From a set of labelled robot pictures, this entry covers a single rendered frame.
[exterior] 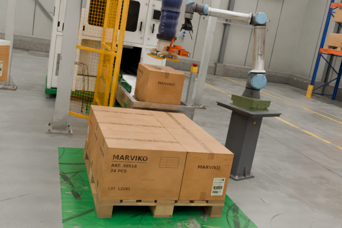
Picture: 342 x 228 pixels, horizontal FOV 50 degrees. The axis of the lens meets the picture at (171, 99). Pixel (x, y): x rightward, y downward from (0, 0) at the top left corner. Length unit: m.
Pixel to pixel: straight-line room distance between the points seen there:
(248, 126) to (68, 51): 2.18
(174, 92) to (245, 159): 1.03
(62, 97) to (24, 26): 8.14
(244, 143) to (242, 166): 0.26
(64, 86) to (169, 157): 2.09
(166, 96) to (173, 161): 1.37
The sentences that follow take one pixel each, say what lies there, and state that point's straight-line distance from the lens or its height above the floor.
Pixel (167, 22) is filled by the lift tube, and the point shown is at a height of 1.47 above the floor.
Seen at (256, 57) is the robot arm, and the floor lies 1.28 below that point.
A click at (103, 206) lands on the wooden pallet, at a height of 0.09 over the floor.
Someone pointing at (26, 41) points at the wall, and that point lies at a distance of 12.40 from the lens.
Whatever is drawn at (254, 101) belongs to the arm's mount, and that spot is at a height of 0.85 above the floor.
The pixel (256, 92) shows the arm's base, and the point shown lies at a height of 0.92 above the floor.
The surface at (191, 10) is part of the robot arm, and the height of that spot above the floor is 1.62.
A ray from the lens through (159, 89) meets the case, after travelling 3.99.
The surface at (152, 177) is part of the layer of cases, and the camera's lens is 2.79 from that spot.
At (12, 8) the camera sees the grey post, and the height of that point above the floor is 1.29.
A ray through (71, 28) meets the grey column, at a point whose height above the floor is 1.23.
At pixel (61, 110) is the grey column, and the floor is 0.26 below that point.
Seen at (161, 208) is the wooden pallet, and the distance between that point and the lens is 2.93.
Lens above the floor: 1.42
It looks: 11 degrees down
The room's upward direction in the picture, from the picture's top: 10 degrees clockwise
